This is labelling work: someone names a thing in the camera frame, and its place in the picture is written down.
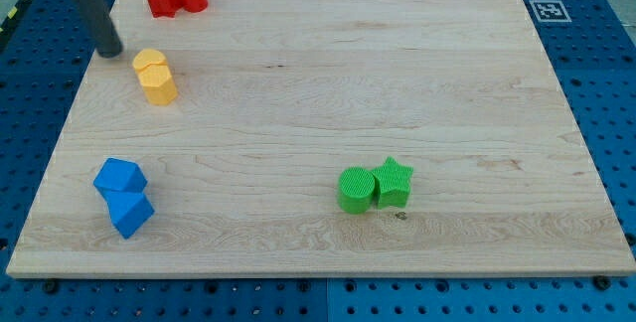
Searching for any yellow hexagon block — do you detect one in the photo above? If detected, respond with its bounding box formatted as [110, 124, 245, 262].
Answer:
[138, 65, 178, 105]

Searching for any yellow heart block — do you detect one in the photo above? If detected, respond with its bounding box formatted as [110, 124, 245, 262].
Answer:
[132, 48, 168, 74]

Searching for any green cylinder block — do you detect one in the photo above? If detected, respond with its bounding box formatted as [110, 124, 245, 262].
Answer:
[337, 167, 376, 215]

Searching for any wooden board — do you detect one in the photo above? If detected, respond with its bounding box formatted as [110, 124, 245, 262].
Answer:
[7, 0, 635, 279]

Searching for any green star block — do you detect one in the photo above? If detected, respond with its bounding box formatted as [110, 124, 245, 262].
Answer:
[371, 157, 413, 209]

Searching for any blue triangular block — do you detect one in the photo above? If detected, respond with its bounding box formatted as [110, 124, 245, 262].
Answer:
[105, 191, 154, 239]

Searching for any blue cube block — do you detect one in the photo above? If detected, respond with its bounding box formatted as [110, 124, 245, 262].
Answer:
[93, 157, 148, 197]

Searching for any white fiducial marker tag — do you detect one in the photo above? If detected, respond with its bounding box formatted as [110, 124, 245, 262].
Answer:
[530, 0, 571, 23]

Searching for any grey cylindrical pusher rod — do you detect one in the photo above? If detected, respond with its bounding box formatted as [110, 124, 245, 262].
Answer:
[74, 0, 123, 58]

